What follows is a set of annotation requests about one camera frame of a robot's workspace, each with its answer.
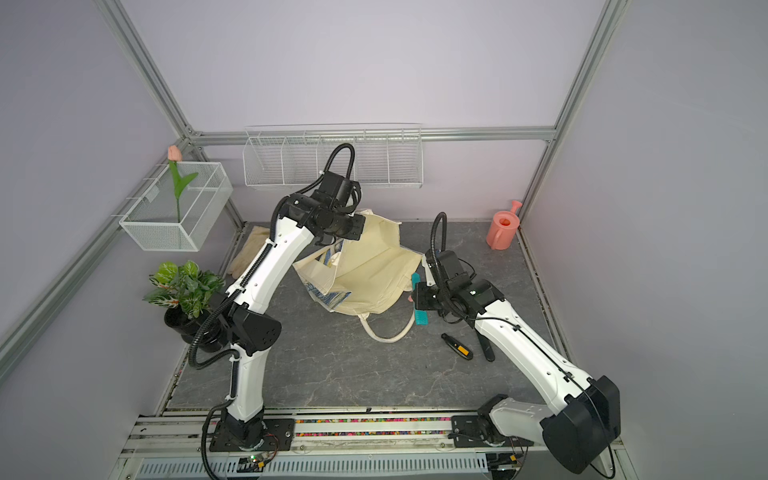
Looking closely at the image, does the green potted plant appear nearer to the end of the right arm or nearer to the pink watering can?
the end of the right arm

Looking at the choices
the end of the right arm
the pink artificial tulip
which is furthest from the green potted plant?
the end of the right arm

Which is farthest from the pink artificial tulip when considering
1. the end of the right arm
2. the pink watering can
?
the pink watering can

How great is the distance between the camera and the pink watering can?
107 centimetres

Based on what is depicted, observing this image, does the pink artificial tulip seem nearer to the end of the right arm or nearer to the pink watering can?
the end of the right arm
